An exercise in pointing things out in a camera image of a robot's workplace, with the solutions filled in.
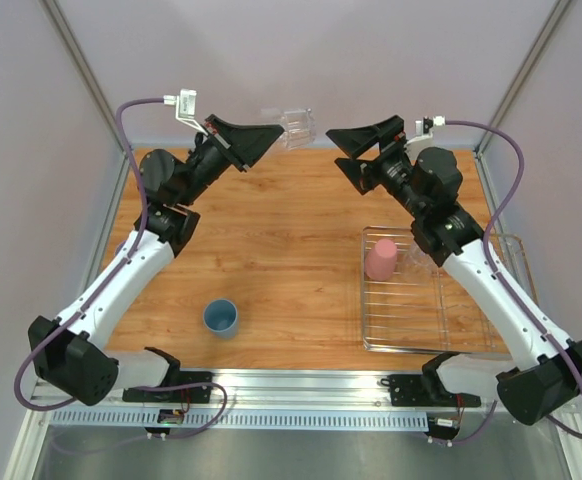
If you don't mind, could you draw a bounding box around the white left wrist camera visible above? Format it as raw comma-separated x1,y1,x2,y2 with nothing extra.
162,89,206,134

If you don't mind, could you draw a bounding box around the metal wire dish rack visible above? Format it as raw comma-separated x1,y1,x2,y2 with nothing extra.
359,225,522,355

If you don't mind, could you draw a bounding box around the blue plastic cup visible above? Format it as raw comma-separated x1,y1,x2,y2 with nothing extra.
202,299,239,339

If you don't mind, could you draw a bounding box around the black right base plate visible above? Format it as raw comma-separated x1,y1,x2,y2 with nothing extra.
380,373,482,408

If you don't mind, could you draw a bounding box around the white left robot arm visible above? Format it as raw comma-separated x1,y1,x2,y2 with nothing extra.
28,115,285,406

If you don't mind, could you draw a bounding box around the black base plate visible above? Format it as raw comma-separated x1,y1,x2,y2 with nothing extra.
122,369,214,404
380,373,482,408

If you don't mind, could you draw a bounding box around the purple plastic cup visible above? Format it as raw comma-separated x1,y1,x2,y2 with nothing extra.
114,242,125,256

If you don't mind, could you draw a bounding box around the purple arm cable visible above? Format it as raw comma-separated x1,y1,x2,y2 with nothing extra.
13,97,172,412
443,118,582,441

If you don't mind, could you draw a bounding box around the clear glass cup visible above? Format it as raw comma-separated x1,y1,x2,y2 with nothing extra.
260,107,316,153
399,242,438,284

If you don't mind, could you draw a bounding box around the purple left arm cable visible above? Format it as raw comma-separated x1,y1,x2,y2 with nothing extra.
13,97,172,412

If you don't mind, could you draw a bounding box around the aluminium frame post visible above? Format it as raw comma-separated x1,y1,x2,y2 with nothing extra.
38,0,124,151
488,0,575,129

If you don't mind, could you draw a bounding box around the pink plastic cup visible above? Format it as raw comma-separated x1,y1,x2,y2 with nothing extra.
364,238,398,281

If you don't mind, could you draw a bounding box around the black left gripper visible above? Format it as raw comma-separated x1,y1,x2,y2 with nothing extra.
177,115,283,208

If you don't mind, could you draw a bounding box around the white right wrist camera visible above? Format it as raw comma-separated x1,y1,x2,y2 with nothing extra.
405,115,446,160

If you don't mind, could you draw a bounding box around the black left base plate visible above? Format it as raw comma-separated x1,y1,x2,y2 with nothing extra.
122,369,214,404

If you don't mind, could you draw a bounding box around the aluminium front rail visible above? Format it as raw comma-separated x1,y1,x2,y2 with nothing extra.
29,364,572,416

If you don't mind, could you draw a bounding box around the aluminium frame post left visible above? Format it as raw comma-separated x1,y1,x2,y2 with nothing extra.
38,0,124,151

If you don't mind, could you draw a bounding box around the aluminium frame post right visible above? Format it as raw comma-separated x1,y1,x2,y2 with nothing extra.
488,0,575,129

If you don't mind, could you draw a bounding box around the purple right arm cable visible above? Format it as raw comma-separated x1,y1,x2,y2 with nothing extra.
443,118,582,441

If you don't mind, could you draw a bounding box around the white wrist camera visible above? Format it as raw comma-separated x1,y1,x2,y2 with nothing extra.
405,115,446,160
162,89,206,134

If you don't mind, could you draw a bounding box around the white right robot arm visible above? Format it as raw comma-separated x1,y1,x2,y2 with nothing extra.
326,115,582,439

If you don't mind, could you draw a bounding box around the white slotted cable duct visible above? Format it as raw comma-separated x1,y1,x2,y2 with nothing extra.
48,407,428,432

